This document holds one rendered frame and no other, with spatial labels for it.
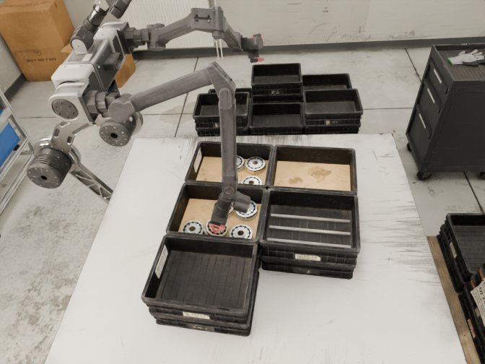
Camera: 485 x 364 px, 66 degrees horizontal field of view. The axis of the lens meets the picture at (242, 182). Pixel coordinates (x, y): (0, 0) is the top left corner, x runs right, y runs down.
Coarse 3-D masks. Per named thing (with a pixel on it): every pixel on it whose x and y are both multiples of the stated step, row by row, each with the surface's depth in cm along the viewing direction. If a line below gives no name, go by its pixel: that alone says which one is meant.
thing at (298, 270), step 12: (264, 264) 165; (276, 264) 161; (288, 264) 161; (300, 264) 160; (312, 264) 156; (324, 264) 154; (336, 264) 153; (324, 276) 161; (336, 276) 161; (348, 276) 160
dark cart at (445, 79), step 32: (448, 64) 240; (480, 64) 237; (416, 96) 281; (448, 96) 229; (480, 96) 228; (416, 128) 286; (448, 128) 246; (480, 128) 245; (416, 160) 282; (448, 160) 267; (480, 160) 265
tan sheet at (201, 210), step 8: (192, 200) 182; (200, 200) 182; (208, 200) 181; (192, 208) 179; (200, 208) 178; (208, 208) 178; (184, 216) 176; (192, 216) 175; (200, 216) 175; (208, 216) 174; (232, 216) 173; (256, 216) 172; (184, 224) 172; (232, 224) 170; (240, 224) 170; (248, 224) 170; (256, 224) 169
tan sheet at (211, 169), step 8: (208, 160) 201; (216, 160) 200; (264, 160) 197; (200, 168) 197; (208, 168) 196; (216, 168) 196; (200, 176) 193; (208, 176) 192; (216, 176) 192; (240, 176) 191; (256, 176) 190; (264, 176) 189
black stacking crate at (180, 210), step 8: (184, 192) 175; (192, 192) 180; (200, 192) 179; (208, 192) 178; (216, 192) 177; (240, 192) 174; (248, 192) 173; (256, 192) 172; (184, 200) 176; (216, 200) 181; (256, 200) 176; (184, 208) 177; (176, 216) 167; (176, 224) 167
